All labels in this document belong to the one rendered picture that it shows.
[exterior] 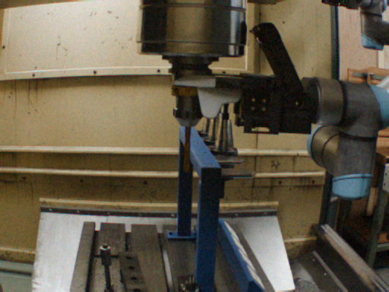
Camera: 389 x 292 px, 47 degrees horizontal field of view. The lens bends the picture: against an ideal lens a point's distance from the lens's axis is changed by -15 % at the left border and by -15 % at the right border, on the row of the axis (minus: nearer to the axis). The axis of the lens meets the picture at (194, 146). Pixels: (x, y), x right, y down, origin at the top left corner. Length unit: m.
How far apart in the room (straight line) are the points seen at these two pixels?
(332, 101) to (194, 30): 0.24
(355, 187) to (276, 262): 0.96
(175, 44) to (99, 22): 1.09
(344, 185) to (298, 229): 1.17
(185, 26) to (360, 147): 0.33
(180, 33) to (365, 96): 0.31
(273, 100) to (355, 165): 0.18
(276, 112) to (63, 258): 1.12
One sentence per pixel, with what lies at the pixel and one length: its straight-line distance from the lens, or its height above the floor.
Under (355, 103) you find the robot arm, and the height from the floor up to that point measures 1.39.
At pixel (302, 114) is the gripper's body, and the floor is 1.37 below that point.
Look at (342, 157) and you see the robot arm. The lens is 0.80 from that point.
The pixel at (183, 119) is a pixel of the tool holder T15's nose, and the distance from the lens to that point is 0.72.
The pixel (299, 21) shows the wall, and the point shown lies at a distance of 1.83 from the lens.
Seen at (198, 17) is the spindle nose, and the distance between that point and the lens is 0.65.
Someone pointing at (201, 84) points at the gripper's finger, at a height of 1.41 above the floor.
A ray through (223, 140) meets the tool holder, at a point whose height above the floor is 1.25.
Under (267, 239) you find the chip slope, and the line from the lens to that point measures 1.81.
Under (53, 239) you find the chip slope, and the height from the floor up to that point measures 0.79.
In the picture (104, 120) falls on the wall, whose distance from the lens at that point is 1.76.
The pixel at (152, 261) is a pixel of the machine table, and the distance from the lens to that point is 1.35.
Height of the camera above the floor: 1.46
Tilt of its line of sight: 11 degrees down
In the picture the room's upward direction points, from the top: 2 degrees clockwise
